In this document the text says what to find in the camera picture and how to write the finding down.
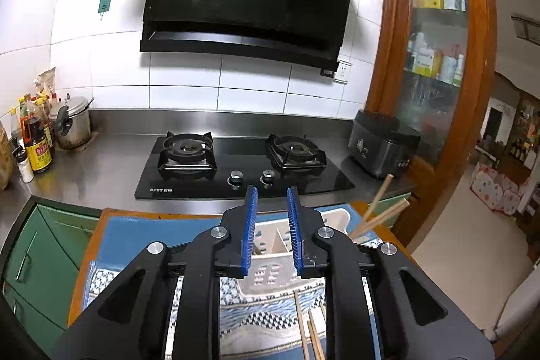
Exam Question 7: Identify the large soy sauce bottle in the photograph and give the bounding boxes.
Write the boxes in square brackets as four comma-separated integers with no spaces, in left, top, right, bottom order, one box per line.
[22,96,53,174]

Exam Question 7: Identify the dark yellow-cap sauce bottle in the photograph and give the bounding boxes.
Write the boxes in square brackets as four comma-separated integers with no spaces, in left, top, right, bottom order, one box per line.
[36,96,55,150]

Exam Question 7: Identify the green kitchen cabinets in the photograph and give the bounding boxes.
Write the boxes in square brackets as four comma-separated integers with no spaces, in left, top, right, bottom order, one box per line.
[0,193,412,344]

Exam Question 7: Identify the metal pressure cooker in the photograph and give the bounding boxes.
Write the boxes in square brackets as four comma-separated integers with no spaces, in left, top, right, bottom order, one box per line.
[50,96,94,150]

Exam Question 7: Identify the white wall socket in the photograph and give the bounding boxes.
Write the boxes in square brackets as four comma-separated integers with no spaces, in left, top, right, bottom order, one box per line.
[333,57,352,84]

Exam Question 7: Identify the dark display shelf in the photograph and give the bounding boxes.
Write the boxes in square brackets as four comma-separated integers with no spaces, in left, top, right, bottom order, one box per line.
[506,94,540,175]

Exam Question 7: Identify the seasoning bag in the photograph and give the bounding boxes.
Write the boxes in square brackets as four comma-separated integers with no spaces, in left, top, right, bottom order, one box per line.
[37,67,57,95]

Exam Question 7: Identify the clear yellow-cap bottle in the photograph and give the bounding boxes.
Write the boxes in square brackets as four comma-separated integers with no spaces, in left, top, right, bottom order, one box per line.
[10,109,24,150]

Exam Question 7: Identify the wooden table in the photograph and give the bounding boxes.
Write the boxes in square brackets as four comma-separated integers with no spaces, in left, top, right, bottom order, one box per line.
[67,202,416,360]

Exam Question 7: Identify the round wooden chopping board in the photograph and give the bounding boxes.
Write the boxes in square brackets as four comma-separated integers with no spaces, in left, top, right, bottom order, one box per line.
[0,124,13,191]

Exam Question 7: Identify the black rice cooker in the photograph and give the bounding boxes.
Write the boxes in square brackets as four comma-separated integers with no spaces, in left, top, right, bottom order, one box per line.
[348,110,422,179]

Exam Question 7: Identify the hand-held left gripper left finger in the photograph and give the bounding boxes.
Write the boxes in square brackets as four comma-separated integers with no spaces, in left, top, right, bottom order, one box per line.
[53,185,259,360]

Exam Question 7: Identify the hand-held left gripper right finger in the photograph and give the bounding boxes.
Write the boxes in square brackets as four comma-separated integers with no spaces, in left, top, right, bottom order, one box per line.
[287,186,496,360]

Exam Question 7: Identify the blue patterned tablecloth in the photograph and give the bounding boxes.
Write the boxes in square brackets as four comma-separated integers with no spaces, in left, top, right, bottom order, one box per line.
[82,214,408,360]

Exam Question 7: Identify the wooden glass-door cabinet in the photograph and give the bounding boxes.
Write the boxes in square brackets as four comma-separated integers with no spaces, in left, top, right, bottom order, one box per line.
[365,0,498,247]

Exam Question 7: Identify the black glass gas stove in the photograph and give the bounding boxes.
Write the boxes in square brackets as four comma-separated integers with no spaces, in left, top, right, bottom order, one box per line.
[134,131,356,200]

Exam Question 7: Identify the white plastic chopstick holder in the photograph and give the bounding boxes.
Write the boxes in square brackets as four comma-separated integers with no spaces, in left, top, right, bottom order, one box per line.
[236,206,376,297]

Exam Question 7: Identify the dotted storage box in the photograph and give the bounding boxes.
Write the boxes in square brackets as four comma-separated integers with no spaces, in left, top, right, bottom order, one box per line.
[470,164,532,217]

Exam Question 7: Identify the white green box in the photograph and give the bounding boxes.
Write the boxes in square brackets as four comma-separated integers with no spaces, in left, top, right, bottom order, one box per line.
[412,48,435,76]

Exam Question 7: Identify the small white shaker bottle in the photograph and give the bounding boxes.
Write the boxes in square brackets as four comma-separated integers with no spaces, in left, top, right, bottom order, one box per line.
[15,147,34,183]

